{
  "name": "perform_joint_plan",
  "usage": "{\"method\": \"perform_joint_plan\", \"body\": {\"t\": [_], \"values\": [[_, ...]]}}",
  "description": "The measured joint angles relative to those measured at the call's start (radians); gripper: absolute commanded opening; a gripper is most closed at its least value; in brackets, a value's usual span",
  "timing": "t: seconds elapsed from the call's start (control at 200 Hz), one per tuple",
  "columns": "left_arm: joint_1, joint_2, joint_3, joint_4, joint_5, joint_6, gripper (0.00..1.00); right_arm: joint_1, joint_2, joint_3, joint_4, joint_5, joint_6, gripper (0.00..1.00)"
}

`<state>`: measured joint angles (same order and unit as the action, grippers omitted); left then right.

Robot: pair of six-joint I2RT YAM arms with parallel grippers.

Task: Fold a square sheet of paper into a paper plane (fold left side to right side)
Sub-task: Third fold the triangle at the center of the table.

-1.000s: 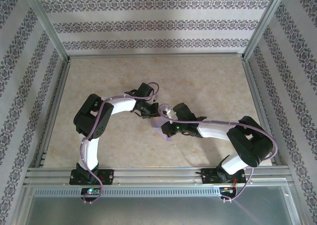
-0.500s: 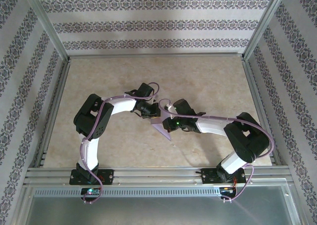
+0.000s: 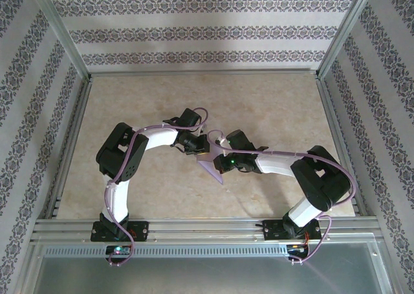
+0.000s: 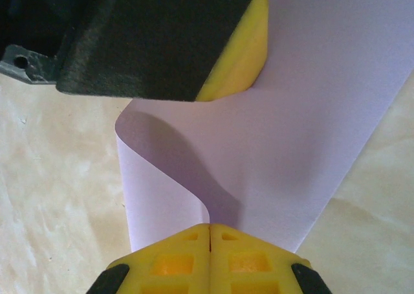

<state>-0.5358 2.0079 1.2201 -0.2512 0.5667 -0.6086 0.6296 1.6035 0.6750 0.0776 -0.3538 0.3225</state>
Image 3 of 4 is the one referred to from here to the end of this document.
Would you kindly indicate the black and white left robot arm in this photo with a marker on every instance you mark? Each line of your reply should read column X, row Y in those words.
column 119, row 154

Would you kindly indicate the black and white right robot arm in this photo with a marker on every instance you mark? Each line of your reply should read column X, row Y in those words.
column 320, row 180

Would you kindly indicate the circuit board with orange light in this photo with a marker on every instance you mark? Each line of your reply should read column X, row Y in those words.
column 296, row 248

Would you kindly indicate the grey metal panel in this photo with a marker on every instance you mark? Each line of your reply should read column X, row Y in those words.
column 207, row 274

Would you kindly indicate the circuit board with green light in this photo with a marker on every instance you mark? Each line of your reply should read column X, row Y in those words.
column 118, row 249

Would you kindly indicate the aluminium table edge rail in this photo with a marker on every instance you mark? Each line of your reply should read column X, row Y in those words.
column 71, row 129
column 330, row 112
column 203, row 71

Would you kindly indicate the aluminium mounting rail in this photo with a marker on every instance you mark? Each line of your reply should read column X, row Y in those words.
column 200, row 230

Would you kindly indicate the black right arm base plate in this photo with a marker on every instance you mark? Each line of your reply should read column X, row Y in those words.
column 271, row 230

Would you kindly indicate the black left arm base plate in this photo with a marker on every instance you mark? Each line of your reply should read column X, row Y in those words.
column 139, row 230

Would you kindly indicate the aluminium frame post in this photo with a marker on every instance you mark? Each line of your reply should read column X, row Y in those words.
column 347, row 25
column 61, row 25

